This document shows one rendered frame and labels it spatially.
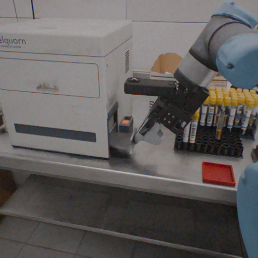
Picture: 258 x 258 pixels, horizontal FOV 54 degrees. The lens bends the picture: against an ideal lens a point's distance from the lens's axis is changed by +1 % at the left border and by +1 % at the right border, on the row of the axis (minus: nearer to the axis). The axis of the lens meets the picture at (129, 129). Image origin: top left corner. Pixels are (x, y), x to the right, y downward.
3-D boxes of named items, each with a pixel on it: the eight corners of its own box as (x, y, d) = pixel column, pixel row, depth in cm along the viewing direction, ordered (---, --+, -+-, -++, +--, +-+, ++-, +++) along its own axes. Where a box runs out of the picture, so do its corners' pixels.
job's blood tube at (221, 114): (214, 145, 69) (219, 112, 64) (213, 143, 70) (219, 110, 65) (219, 146, 69) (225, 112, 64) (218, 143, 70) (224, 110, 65)
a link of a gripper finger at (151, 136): (148, 159, 62) (170, 133, 58) (128, 146, 62) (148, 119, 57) (150, 152, 65) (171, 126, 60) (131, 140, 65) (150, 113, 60)
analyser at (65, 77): (9, 146, 69) (-22, 27, 55) (57, 107, 93) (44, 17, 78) (119, 162, 63) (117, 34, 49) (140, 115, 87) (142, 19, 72)
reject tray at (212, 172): (202, 181, 57) (203, 178, 56) (202, 164, 62) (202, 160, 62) (235, 186, 55) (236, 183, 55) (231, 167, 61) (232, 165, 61)
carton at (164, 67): (146, 114, 88) (148, 70, 80) (157, 87, 112) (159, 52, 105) (221, 121, 83) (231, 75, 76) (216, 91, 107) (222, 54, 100)
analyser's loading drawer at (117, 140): (55, 144, 67) (52, 126, 64) (66, 132, 72) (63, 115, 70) (131, 153, 63) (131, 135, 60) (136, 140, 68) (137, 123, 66)
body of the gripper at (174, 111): (176, 138, 57) (211, 97, 51) (143, 118, 57) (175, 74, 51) (178, 123, 64) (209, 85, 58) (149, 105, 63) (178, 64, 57)
